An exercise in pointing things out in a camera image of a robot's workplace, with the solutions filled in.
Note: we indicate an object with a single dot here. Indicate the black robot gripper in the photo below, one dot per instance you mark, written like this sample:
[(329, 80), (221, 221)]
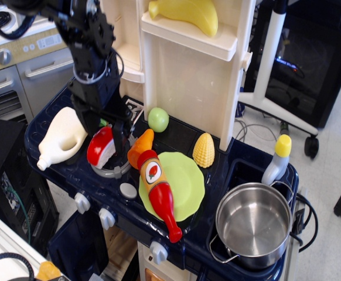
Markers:
[(96, 94)]

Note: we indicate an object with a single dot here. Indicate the red and white toy sushi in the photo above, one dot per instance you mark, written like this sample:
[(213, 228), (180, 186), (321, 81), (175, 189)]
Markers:
[(101, 147)]

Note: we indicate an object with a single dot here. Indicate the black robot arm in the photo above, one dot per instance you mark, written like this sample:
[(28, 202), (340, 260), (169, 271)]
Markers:
[(81, 24)]

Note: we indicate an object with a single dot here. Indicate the stainless steel pot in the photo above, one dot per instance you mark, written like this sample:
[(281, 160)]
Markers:
[(254, 221)]

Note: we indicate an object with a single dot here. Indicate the red toy chili pepper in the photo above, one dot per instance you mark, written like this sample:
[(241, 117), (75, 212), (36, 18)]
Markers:
[(104, 123)]

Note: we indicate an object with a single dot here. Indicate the orange toy carrot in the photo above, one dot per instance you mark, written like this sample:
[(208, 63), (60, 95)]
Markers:
[(142, 144)]

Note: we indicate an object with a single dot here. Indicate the grey toy stove burner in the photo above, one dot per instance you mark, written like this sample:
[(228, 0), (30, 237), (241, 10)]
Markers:
[(115, 168)]

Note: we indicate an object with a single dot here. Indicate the white toy jug bottle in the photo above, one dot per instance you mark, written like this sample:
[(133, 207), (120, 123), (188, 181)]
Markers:
[(62, 140)]

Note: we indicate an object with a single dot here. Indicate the green toy apple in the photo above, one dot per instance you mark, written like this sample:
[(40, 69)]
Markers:
[(158, 119)]

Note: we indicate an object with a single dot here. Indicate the red toy ketchup bottle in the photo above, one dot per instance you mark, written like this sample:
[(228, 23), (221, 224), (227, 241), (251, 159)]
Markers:
[(159, 192)]

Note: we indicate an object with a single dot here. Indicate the grey round button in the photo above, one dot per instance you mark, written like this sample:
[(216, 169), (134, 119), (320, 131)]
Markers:
[(128, 191)]

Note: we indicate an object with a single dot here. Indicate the grey left stove knob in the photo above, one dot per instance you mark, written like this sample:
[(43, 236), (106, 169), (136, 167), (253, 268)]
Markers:
[(82, 203)]

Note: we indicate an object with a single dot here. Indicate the grey stove knob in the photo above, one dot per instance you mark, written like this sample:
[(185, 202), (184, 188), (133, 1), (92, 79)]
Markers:
[(82, 203), (107, 218), (159, 252)]

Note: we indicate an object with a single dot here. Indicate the light green toy plate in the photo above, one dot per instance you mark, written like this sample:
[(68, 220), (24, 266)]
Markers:
[(185, 179)]

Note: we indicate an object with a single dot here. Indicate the grey middle stove knob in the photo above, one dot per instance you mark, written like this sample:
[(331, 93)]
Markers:
[(107, 218)]

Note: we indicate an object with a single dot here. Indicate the cream toy kitchen shelf tower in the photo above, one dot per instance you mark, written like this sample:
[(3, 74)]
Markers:
[(173, 65)]

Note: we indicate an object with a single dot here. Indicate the wooden grey toy kitchen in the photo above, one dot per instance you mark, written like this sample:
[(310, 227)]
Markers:
[(33, 68)]

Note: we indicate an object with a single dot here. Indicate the yellow toy corn cob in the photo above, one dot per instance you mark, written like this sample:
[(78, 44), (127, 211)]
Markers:
[(204, 151)]

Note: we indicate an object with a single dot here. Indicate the dark blue toy kitchen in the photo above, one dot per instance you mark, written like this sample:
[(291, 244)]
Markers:
[(240, 164)]

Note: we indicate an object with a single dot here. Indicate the black computer case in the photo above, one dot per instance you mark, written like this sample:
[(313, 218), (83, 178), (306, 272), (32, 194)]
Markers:
[(26, 203)]

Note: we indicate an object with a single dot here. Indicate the grey right stove knob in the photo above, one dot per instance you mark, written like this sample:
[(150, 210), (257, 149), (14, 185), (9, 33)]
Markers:
[(159, 252)]

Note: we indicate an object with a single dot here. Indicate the yellow toy banana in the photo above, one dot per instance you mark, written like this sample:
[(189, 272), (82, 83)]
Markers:
[(202, 14)]

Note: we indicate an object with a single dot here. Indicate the white rolling stand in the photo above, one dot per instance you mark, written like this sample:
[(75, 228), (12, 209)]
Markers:
[(257, 99)]

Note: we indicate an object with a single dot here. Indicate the yellow object at bottom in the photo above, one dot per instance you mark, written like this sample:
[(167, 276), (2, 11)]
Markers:
[(48, 271)]

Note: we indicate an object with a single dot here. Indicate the grey bottle with yellow cap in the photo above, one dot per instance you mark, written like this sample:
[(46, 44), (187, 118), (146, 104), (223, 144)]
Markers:
[(279, 163)]

